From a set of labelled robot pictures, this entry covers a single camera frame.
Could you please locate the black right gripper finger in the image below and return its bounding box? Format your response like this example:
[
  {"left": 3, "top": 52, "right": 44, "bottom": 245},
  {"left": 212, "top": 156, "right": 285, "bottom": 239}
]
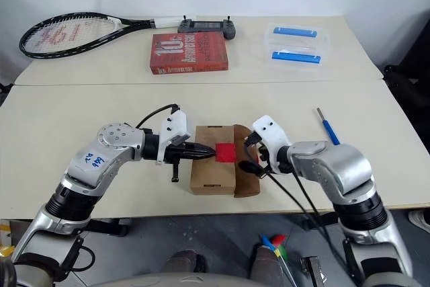
[{"left": 237, "top": 161, "right": 262, "bottom": 177}]

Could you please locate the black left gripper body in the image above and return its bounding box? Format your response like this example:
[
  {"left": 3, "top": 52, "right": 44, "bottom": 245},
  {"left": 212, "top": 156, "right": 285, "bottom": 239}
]
[{"left": 164, "top": 143, "right": 187, "bottom": 183}]

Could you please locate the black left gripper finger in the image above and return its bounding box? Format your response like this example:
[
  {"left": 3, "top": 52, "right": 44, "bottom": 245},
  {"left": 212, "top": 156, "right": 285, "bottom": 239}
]
[
  {"left": 183, "top": 151, "right": 215, "bottom": 161},
  {"left": 183, "top": 142, "right": 216, "bottom": 156}
]

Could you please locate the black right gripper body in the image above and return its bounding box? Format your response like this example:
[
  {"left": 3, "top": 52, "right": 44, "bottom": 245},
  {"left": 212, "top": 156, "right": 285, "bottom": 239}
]
[{"left": 255, "top": 143, "right": 273, "bottom": 177}]

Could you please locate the cardboard box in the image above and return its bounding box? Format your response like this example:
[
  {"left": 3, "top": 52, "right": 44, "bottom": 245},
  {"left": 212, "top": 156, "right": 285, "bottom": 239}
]
[{"left": 189, "top": 123, "right": 262, "bottom": 199}]

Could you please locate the red square block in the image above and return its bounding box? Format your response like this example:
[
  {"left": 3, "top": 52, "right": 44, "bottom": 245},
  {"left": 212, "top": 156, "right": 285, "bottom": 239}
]
[{"left": 214, "top": 142, "right": 237, "bottom": 164}]

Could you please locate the small blue plastic piece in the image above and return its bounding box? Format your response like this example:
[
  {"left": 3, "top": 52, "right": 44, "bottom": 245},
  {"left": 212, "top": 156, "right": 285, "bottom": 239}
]
[{"left": 261, "top": 233, "right": 275, "bottom": 251}]

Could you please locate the dark rounded shape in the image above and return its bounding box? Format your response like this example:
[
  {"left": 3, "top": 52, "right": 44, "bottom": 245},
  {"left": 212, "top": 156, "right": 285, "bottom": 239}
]
[
  {"left": 249, "top": 244, "right": 287, "bottom": 280},
  {"left": 163, "top": 249, "right": 206, "bottom": 277}
]

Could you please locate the red anniversary book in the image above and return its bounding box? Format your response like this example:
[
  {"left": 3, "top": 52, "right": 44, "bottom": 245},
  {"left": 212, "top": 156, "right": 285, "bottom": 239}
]
[{"left": 148, "top": 32, "right": 230, "bottom": 75}]

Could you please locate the clear container with blue clip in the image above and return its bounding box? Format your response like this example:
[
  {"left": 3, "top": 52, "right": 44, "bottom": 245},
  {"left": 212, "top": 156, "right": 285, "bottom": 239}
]
[
  {"left": 263, "top": 43, "right": 333, "bottom": 72},
  {"left": 265, "top": 22, "right": 333, "bottom": 46}
]

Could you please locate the silver robot torso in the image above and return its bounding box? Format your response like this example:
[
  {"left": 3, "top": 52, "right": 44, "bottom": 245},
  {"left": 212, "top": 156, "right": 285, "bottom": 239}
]
[{"left": 128, "top": 273, "right": 305, "bottom": 287}]

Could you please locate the grey remote controller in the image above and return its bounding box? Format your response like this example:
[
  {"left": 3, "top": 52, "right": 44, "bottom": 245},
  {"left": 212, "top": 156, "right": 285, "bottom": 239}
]
[{"left": 177, "top": 14, "right": 238, "bottom": 40}]

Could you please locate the black and white tennis racket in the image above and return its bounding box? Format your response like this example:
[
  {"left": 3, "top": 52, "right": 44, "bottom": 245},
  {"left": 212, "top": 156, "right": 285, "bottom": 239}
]
[{"left": 18, "top": 11, "right": 186, "bottom": 60}]

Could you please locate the black chair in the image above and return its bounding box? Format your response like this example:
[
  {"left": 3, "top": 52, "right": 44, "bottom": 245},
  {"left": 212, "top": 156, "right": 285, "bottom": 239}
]
[{"left": 382, "top": 7, "right": 430, "bottom": 149}]

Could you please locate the yellow floor object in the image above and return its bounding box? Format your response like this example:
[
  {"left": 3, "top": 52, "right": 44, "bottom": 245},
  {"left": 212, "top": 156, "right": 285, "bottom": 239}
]
[{"left": 0, "top": 245, "right": 16, "bottom": 261}]

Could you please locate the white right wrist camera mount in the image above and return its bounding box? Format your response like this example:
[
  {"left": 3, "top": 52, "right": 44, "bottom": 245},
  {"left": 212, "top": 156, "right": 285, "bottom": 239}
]
[{"left": 251, "top": 115, "right": 292, "bottom": 176}]

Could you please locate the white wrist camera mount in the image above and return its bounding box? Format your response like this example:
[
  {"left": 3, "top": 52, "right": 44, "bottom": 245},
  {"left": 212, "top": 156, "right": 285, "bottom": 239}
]
[
  {"left": 251, "top": 115, "right": 292, "bottom": 176},
  {"left": 155, "top": 110, "right": 196, "bottom": 166}
]

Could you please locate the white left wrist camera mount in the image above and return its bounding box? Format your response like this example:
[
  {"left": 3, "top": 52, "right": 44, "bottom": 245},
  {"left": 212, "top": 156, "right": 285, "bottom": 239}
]
[{"left": 155, "top": 110, "right": 196, "bottom": 166}]

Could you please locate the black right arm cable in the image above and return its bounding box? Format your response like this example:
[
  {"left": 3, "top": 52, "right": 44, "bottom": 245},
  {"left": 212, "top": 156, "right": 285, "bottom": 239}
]
[{"left": 243, "top": 133, "right": 341, "bottom": 261}]

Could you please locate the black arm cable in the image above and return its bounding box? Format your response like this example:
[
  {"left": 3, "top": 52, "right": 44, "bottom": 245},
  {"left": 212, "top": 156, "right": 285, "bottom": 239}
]
[
  {"left": 135, "top": 103, "right": 181, "bottom": 130},
  {"left": 243, "top": 133, "right": 341, "bottom": 261}
]

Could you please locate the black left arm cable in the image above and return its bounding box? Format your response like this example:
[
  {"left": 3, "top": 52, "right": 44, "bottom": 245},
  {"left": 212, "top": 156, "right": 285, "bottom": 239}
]
[{"left": 135, "top": 103, "right": 181, "bottom": 130}]

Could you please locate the black table leg frame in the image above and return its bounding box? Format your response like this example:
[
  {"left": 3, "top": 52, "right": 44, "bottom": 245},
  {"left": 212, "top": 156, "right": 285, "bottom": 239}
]
[
  {"left": 79, "top": 218, "right": 131, "bottom": 238},
  {"left": 301, "top": 212, "right": 337, "bottom": 231}
]

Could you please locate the dark metal bracket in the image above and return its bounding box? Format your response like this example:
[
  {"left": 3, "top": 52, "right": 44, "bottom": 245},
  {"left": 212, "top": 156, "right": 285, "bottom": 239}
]
[{"left": 300, "top": 255, "right": 329, "bottom": 287}]

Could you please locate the black looped cable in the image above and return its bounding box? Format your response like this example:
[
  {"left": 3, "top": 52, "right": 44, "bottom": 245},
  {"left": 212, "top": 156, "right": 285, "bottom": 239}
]
[{"left": 60, "top": 235, "right": 97, "bottom": 281}]

